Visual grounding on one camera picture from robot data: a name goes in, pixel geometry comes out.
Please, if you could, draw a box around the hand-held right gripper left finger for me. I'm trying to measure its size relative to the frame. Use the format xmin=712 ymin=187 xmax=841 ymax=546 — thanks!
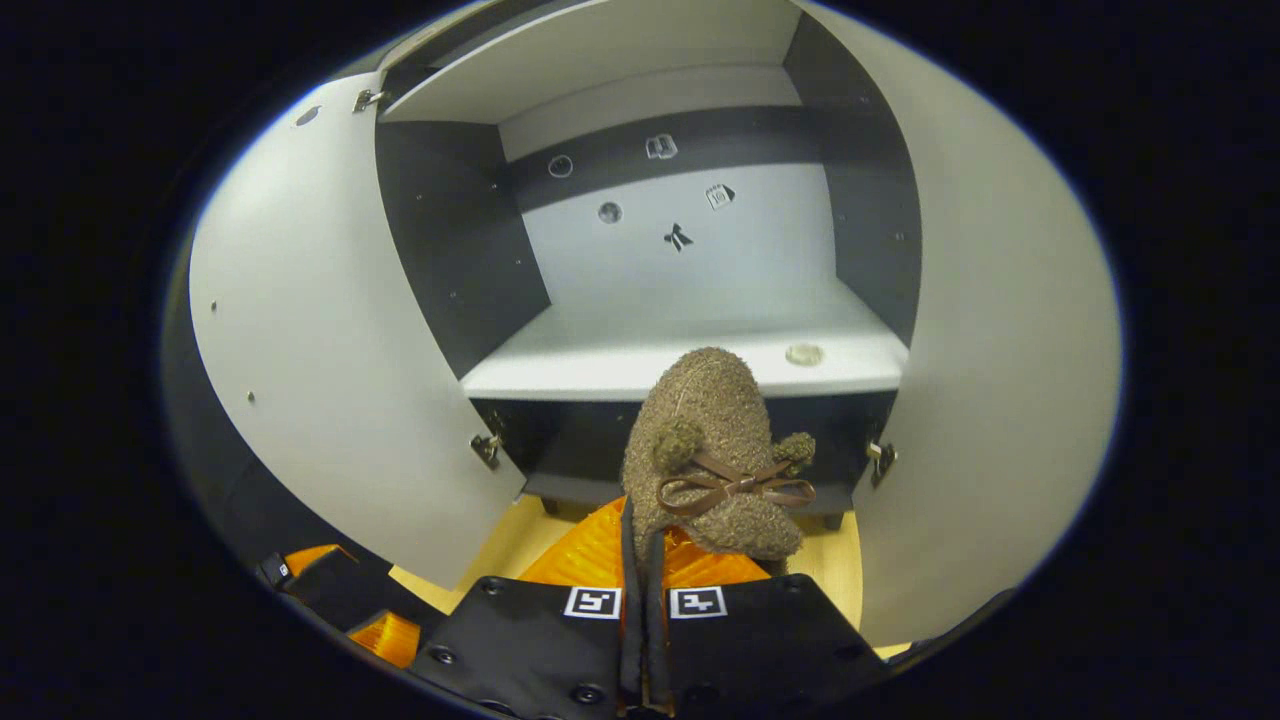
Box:
xmin=410 ymin=497 xmax=641 ymax=716

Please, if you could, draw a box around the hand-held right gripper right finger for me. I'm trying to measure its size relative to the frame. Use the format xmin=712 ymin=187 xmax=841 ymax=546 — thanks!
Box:
xmin=645 ymin=520 xmax=886 ymax=719

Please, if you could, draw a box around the white cabinet door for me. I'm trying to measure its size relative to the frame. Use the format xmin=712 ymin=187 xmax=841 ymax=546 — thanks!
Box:
xmin=800 ymin=0 xmax=1121 ymax=646
xmin=188 ymin=72 xmax=526 ymax=591

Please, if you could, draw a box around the white shoe cabinet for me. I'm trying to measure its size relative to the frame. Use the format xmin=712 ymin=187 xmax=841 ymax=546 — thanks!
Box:
xmin=375 ymin=0 xmax=921 ymax=521

